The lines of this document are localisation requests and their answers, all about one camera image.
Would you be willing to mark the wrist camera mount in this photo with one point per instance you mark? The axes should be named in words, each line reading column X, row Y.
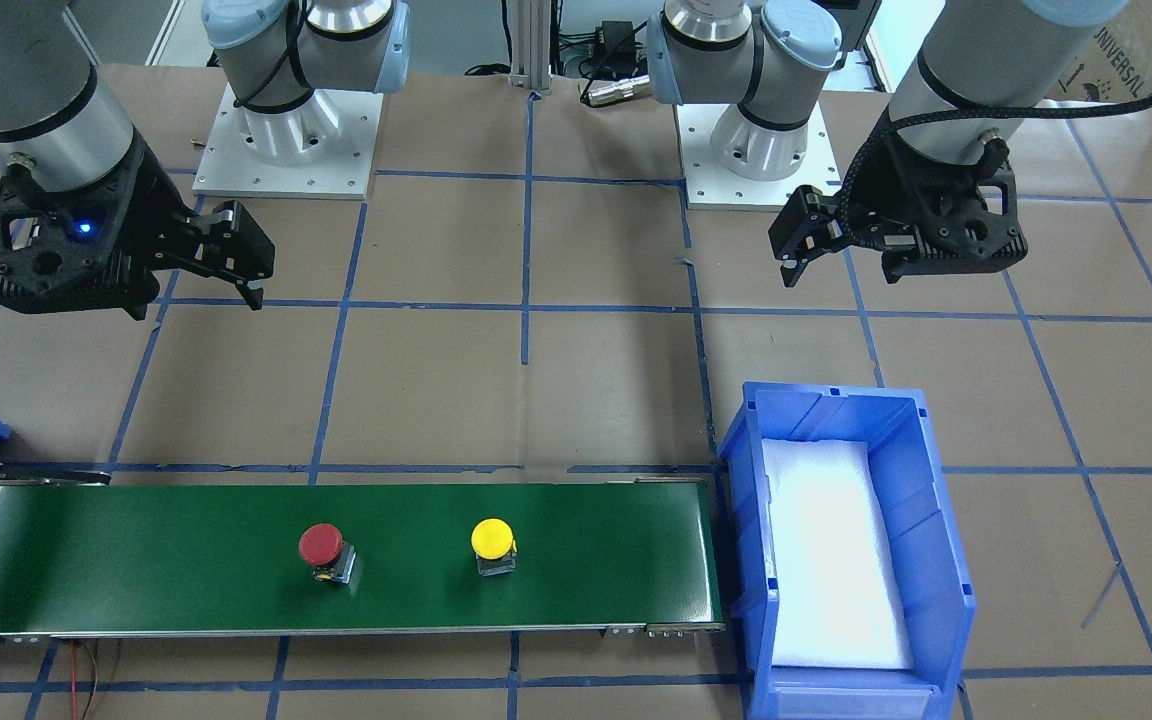
column 62, row 252
column 961, row 219

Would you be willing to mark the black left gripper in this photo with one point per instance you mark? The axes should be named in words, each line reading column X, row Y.
column 864, row 212

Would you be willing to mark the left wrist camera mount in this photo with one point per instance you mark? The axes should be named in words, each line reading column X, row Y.
column 961, row 219

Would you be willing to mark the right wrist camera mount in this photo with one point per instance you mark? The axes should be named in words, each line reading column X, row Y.
column 62, row 252

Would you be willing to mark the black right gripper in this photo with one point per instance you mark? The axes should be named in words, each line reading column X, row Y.
column 144, row 222

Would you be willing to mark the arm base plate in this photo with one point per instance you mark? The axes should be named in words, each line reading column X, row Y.
column 730, row 164
column 322, row 150

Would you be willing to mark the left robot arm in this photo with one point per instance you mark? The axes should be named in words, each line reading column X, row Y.
column 977, row 65

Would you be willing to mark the green conveyor belt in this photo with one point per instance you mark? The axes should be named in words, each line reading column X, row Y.
column 95, row 561

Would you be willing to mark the red push button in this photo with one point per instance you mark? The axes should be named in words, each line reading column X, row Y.
column 330, row 556

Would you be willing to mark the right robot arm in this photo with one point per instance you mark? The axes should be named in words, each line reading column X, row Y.
column 62, row 117

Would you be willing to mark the aluminium frame post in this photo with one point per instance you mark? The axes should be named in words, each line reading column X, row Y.
column 533, row 41

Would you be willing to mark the yellow push button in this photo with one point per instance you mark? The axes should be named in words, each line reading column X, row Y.
column 494, row 545

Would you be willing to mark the black power adapter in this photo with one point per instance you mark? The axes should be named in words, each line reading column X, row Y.
column 615, row 42

